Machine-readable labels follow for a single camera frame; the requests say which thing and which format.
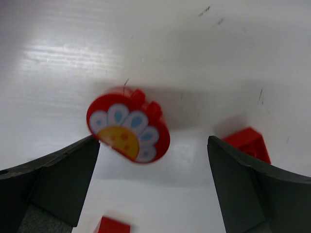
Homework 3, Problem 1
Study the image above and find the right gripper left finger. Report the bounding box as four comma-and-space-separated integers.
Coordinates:
0, 136, 100, 233

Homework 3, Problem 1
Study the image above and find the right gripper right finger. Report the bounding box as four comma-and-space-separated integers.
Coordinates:
207, 136, 311, 233

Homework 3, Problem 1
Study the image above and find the red lego brick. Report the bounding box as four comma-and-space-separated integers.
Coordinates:
94, 216, 131, 233
222, 127, 271, 164

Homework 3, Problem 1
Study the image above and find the red round flower lego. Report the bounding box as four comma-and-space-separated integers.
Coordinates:
86, 86, 170, 164

